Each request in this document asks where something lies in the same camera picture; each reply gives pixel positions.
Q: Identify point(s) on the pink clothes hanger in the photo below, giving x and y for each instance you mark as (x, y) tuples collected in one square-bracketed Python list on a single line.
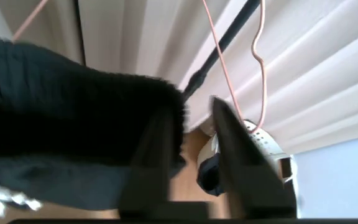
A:
[(226, 71), (30, 19)]

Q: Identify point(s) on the black clothes rack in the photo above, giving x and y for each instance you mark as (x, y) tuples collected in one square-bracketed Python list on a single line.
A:
[(225, 40)]

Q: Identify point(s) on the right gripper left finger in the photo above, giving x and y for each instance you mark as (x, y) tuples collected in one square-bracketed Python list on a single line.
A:
[(154, 174)]

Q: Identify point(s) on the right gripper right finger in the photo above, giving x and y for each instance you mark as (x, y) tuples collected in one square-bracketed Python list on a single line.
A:
[(247, 180)]

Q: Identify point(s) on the white laundry basket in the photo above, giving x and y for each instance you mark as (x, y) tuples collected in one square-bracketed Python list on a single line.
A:
[(269, 143)]

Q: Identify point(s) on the black shorts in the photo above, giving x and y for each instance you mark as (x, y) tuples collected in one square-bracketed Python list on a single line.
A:
[(57, 109)]

